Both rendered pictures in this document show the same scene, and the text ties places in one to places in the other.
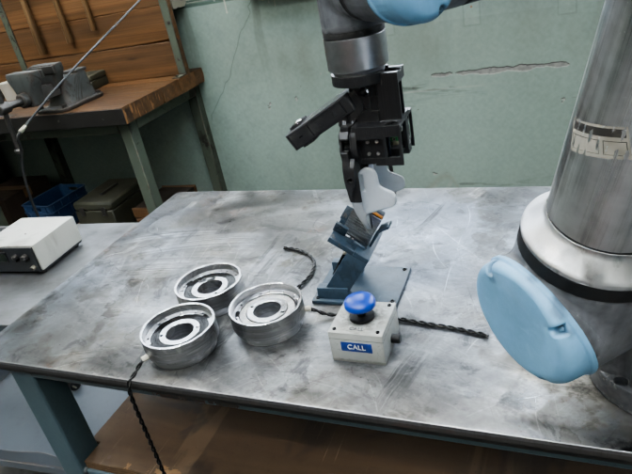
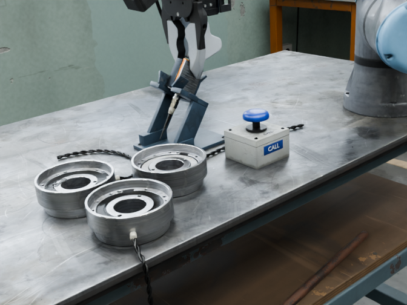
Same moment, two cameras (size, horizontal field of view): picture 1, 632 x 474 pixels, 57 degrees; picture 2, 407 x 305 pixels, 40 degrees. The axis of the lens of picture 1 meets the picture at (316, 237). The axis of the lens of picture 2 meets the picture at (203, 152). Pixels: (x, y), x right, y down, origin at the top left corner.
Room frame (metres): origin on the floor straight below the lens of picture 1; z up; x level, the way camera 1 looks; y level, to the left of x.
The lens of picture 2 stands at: (0.33, 0.71, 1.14)
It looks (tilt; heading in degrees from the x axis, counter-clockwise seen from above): 22 degrees down; 296
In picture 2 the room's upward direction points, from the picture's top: 4 degrees counter-clockwise
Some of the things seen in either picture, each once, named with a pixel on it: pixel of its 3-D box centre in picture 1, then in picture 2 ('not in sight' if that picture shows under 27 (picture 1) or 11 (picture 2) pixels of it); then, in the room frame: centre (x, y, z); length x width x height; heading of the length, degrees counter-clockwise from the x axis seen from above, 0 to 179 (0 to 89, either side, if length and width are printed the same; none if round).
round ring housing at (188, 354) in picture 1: (181, 336); (130, 212); (0.68, 0.21, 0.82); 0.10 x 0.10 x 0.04
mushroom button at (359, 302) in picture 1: (361, 313); (256, 126); (0.60, -0.04, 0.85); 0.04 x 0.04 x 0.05
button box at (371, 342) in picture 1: (368, 330); (259, 141); (0.60, -0.04, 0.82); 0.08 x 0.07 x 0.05; 64
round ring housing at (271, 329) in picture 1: (268, 314); (169, 170); (0.69, 0.09, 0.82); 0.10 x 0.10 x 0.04
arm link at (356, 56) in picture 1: (357, 52); not in sight; (0.73, -0.09, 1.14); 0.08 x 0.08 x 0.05
